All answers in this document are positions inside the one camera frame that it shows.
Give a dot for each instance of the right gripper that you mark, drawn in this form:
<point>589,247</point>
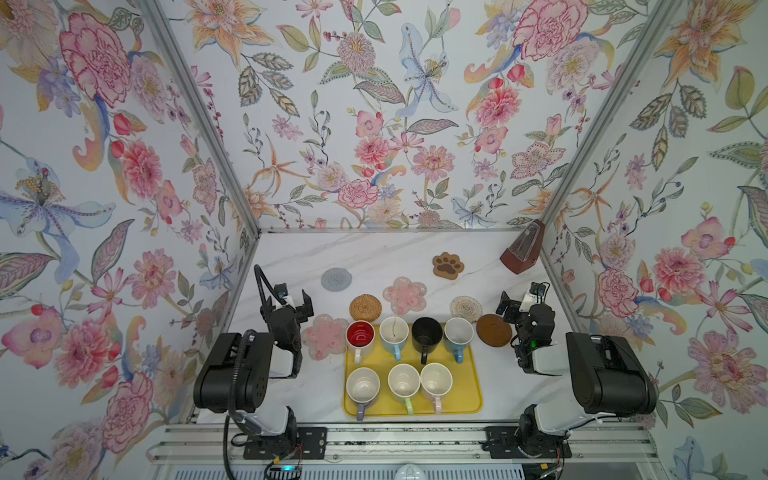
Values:
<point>519,309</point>

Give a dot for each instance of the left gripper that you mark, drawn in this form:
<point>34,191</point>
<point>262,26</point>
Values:
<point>294,309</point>

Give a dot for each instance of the brown wooden round coaster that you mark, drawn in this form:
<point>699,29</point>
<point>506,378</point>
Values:
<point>494,331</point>

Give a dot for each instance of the grey woven coaster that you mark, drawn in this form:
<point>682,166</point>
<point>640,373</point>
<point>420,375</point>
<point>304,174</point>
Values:
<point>336,279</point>

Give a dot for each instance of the colourful embroidered coaster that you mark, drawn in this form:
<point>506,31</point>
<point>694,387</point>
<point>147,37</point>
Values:
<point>466,307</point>

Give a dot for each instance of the brown paw coaster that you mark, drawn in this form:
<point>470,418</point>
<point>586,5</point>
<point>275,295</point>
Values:
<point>447,266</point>

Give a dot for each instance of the pink flower coaster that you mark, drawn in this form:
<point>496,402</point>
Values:
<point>405,296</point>
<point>326,336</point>

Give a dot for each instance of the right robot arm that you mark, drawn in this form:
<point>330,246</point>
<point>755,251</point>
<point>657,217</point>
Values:
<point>604,377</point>

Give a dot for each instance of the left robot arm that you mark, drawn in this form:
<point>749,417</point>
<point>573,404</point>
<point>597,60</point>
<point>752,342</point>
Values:
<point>235,377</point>

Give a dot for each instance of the rattan woven coaster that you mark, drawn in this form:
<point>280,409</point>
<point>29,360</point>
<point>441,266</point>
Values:
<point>365,307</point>

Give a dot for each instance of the red brown metronome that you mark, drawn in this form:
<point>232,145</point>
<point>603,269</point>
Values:
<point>525,250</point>

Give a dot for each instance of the teal blue mug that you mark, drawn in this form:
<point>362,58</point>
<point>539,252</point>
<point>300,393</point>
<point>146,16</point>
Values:
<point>458,334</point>

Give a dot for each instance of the red interior mug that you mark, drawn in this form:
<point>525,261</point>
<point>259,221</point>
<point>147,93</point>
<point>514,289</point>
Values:
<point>360,338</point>

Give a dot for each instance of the yellow tray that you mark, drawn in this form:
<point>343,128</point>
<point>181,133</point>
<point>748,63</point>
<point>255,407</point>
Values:
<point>465,397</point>

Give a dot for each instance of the black mug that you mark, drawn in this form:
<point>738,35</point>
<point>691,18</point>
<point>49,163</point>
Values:
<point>427,334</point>

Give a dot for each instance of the light blue mug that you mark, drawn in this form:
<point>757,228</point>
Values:
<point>394,333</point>

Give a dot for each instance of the purple handle mug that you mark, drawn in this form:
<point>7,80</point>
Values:
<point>363,388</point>

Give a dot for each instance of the pink handle mug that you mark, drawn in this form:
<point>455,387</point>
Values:
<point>436,383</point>

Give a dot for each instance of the green handle mug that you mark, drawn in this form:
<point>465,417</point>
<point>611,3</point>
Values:
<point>404,383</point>

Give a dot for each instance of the aluminium rail base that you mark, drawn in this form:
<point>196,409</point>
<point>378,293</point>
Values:
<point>469,442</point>

